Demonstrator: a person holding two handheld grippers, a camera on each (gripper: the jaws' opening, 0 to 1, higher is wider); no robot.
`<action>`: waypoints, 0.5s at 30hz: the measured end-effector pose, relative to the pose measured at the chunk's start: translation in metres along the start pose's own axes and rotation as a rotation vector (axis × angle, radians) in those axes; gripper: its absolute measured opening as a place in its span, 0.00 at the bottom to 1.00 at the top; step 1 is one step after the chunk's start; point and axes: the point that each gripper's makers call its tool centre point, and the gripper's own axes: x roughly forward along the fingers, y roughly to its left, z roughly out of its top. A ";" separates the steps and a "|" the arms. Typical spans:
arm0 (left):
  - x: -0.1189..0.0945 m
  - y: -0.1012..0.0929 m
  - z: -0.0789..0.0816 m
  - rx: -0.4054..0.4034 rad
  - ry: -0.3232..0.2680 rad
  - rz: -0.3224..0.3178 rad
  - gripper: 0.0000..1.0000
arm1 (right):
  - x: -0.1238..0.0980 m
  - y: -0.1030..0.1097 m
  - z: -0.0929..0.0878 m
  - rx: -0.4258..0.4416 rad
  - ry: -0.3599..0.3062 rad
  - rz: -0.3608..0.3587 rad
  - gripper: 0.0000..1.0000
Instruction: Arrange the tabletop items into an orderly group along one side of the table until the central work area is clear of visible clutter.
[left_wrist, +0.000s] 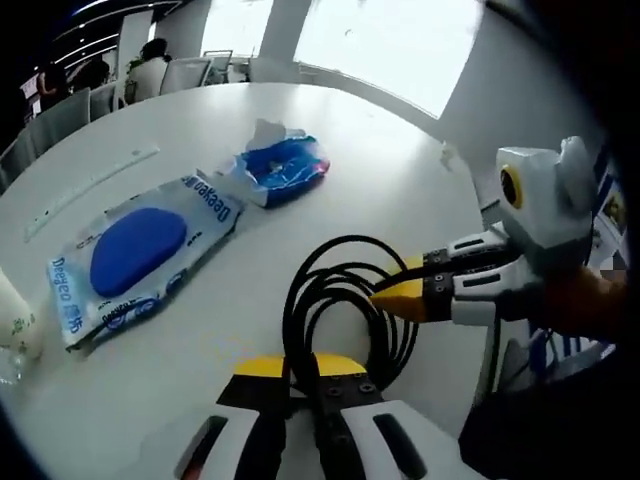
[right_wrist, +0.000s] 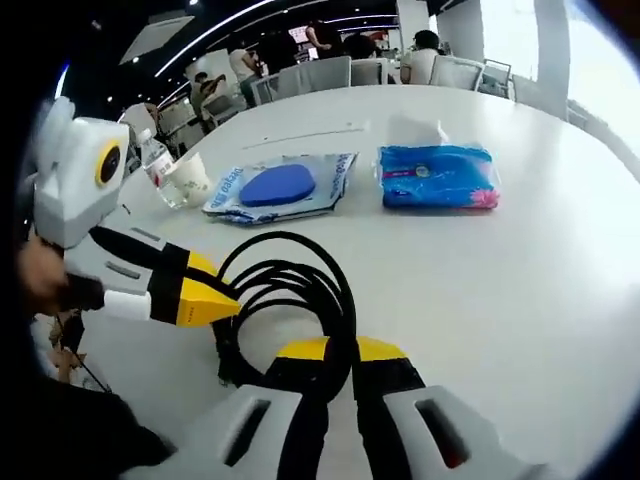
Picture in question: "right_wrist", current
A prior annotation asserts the grey office chair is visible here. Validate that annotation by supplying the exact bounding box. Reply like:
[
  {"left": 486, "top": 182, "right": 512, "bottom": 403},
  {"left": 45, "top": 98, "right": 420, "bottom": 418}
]
[
  {"left": 428, "top": 53, "right": 486, "bottom": 92},
  {"left": 349, "top": 57, "right": 392, "bottom": 87},
  {"left": 276, "top": 55, "right": 353, "bottom": 96},
  {"left": 482, "top": 58, "right": 517, "bottom": 101}
]

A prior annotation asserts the clear package with blue pad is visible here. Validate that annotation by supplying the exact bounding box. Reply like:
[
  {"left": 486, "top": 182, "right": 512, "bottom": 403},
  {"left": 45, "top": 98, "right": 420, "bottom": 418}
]
[{"left": 201, "top": 150, "right": 361, "bottom": 227}]

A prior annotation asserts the white frame chair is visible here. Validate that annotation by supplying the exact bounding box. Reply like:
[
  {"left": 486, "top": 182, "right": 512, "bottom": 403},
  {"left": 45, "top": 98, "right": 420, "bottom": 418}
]
[{"left": 249, "top": 74, "right": 280, "bottom": 107}]

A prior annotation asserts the person's left hand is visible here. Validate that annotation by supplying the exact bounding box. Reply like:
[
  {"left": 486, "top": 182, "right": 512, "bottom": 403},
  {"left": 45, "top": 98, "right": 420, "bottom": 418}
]
[{"left": 18, "top": 236, "right": 105, "bottom": 315}]

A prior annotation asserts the left hand-held gripper cable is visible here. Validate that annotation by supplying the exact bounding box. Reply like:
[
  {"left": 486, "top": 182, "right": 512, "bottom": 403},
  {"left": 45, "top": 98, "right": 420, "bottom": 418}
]
[{"left": 55, "top": 313, "right": 112, "bottom": 395}]

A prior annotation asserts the blue tissue packet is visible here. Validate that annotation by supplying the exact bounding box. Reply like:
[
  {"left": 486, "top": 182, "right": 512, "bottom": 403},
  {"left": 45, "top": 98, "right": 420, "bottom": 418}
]
[{"left": 374, "top": 113, "right": 502, "bottom": 215}]

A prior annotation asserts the white tabletop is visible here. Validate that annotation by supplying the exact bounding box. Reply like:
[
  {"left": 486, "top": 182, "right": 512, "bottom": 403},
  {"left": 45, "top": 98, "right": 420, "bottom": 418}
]
[{"left": 29, "top": 83, "right": 640, "bottom": 480}]

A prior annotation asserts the bright window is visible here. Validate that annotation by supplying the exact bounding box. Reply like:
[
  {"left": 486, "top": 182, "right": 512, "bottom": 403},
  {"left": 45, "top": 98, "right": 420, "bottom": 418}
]
[
  {"left": 567, "top": 0, "right": 640, "bottom": 146},
  {"left": 479, "top": 0, "right": 540, "bottom": 69}
]

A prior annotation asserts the black cable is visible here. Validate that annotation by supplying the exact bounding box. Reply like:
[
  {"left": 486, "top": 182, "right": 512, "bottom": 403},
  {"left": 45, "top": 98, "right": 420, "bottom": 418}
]
[{"left": 213, "top": 230, "right": 359, "bottom": 404}]

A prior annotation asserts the white paper cup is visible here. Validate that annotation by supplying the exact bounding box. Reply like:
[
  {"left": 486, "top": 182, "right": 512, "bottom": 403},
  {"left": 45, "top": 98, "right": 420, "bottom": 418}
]
[{"left": 163, "top": 152, "right": 214, "bottom": 207}]

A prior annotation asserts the person's dark clothing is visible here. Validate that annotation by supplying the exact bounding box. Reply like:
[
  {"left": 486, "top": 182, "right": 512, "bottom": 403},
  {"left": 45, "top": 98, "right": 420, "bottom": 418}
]
[{"left": 27, "top": 372, "right": 177, "bottom": 480}]

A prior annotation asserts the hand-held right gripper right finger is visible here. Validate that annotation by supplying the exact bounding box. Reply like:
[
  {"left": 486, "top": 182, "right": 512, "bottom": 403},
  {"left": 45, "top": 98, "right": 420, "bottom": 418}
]
[{"left": 352, "top": 337, "right": 551, "bottom": 480}]

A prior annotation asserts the clear plastic water bottle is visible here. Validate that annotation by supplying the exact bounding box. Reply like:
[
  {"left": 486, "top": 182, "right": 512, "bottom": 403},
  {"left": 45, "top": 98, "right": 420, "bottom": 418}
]
[{"left": 135, "top": 127, "right": 190, "bottom": 210}]

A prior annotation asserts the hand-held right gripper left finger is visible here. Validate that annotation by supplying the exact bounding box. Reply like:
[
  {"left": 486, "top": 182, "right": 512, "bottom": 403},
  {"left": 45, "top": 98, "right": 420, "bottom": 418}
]
[{"left": 119, "top": 337, "right": 332, "bottom": 480}]

